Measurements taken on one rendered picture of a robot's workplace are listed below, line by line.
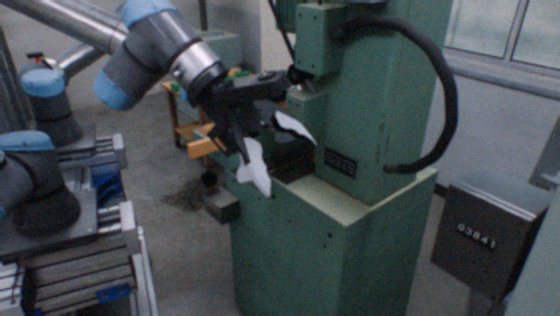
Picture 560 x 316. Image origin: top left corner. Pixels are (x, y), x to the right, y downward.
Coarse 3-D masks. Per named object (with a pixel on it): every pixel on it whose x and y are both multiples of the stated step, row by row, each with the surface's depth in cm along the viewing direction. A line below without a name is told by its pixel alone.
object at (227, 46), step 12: (204, 0) 328; (204, 12) 331; (204, 24) 336; (204, 36) 334; (216, 36) 340; (228, 36) 340; (240, 36) 343; (216, 48) 333; (228, 48) 340; (240, 48) 347; (228, 60) 344; (240, 60) 352; (180, 108) 376; (192, 108) 354
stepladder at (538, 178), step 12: (552, 132) 128; (552, 144) 129; (540, 156) 132; (552, 156) 129; (540, 168) 133; (552, 168) 130; (540, 180) 131; (552, 180) 128; (480, 300) 158; (504, 300) 147; (480, 312) 159
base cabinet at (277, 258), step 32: (256, 192) 129; (256, 224) 137; (288, 224) 120; (416, 224) 129; (256, 256) 145; (288, 256) 127; (320, 256) 112; (352, 256) 108; (384, 256) 122; (416, 256) 140; (256, 288) 154; (288, 288) 134; (320, 288) 118; (352, 288) 116; (384, 288) 132
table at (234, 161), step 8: (200, 128) 127; (200, 136) 123; (264, 144) 121; (272, 144) 123; (280, 144) 125; (288, 144) 128; (216, 152) 118; (264, 152) 122; (216, 160) 120; (224, 160) 116; (232, 160) 115; (240, 160) 117; (232, 168) 116
